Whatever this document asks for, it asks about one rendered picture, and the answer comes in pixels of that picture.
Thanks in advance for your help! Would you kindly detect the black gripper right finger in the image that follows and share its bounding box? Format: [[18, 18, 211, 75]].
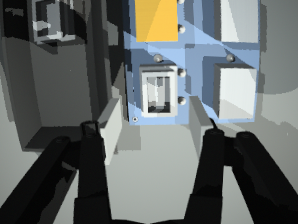
[[183, 96, 298, 224]]

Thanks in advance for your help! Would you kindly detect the yellow rectangular block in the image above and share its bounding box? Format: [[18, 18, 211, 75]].
[[135, 0, 178, 42]]

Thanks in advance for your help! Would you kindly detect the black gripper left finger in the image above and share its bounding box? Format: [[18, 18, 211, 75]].
[[0, 98, 122, 224]]

